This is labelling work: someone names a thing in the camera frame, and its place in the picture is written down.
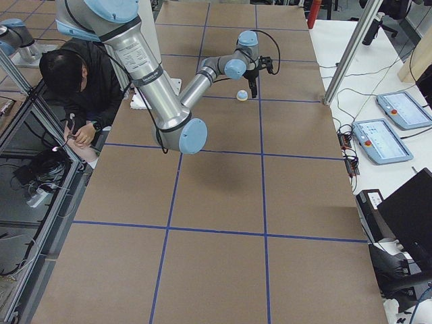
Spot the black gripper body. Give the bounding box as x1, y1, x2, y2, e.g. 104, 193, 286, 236
244, 69, 259, 84

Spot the blue dome service bell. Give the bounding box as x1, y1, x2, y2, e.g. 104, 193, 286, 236
236, 90, 248, 101

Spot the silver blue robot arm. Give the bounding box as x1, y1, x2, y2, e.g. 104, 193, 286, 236
55, 1, 259, 154
1, 18, 42, 65

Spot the red cylinder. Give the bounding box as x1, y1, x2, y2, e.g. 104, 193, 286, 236
307, 0, 322, 29

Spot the small orange circuit board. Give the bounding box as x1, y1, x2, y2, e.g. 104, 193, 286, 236
337, 132, 352, 150

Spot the near blue teach pendant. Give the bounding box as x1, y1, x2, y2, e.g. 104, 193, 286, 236
352, 118, 414, 165

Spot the blue teach pendant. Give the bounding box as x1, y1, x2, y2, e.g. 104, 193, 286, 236
376, 91, 431, 130
352, 118, 414, 165

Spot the far blue teach pendant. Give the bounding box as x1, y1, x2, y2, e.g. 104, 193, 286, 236
376, 91, 431, 130

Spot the person in black jacket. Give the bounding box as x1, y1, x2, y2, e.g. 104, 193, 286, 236
38, 40, 123, 169

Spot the black computer box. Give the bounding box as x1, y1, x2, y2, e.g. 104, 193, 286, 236
356, 189, 394, 242

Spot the black monitor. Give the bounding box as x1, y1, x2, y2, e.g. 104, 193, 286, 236
377, 167, 431, 271

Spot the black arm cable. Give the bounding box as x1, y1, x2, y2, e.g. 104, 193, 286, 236
251, 29, 281, 76

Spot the aluminium frame post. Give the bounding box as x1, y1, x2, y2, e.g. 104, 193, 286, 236
323, 0, 384, 106

